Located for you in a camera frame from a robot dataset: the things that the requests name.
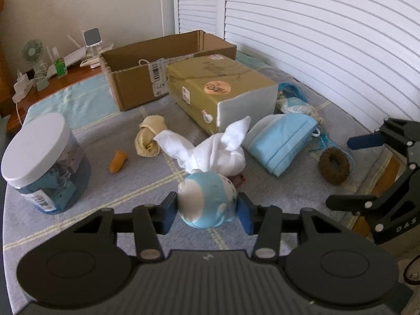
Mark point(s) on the gold tissue pack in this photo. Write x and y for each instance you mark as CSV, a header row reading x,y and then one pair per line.
x,y
213,78

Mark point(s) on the orange finger cot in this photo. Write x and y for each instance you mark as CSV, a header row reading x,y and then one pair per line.
x,y
118,162

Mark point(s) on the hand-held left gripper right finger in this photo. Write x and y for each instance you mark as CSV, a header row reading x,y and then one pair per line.
x,y
245,215

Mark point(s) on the grey plaid bedsheet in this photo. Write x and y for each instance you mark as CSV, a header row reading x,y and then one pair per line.
x,y
131,183

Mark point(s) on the beige cloth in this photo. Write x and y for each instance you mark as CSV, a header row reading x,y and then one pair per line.
x,y
146,137

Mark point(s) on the light blue towel blanket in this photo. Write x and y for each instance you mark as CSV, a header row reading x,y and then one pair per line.
x,y
82,98

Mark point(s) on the stack of blue face masks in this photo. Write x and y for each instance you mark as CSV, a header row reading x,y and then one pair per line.
x,y
279,141

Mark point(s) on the white power strip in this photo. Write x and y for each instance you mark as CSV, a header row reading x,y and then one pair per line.
x,y
23,92

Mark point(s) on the white remote control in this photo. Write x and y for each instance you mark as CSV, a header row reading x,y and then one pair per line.
x,y
90,63

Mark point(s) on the white phone stand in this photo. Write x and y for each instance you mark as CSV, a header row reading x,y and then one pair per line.
x,y
91,37

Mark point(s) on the wooden nightstand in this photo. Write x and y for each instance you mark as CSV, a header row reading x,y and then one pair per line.
x,y
69,78

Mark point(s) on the spray bottle with green label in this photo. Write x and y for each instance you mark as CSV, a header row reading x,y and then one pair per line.
x,y
61,68

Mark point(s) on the white louvered door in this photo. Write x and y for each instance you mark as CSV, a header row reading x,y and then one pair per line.
x,y
311,23
197,3

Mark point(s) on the white router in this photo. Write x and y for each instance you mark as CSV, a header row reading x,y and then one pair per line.
x,y
73,59

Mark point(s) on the white charger plug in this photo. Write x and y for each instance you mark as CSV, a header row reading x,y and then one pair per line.
x,y
21,78

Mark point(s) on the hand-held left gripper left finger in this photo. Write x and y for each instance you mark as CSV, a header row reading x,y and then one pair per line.
x,y
170,215

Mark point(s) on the small green desk fan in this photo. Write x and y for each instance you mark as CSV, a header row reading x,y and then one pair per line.
x,y
32,52

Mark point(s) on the white towel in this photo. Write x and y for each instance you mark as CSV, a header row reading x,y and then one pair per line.
x,y
213,154

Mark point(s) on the clear jar with white lid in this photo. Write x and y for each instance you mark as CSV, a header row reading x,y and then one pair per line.
x,y
36,147

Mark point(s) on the wooden headboard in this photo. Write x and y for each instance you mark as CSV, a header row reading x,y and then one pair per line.
x,y
2,72

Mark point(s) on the light blue patterned pouch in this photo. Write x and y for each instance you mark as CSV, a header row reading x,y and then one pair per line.
x,y
295,108

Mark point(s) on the small red object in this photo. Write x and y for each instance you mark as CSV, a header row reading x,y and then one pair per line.
x,y
239,179

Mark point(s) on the cardboard box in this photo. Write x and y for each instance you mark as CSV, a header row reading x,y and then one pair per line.
x,y
131,85

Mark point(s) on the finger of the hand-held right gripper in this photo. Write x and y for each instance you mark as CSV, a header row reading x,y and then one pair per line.
x,y
364,141
347,205

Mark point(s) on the blue and white plush toy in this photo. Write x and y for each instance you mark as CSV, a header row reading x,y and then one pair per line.
x,y
206,200

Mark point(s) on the brown hair scrunchie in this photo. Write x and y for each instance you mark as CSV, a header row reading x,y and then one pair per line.
x,y
328,178

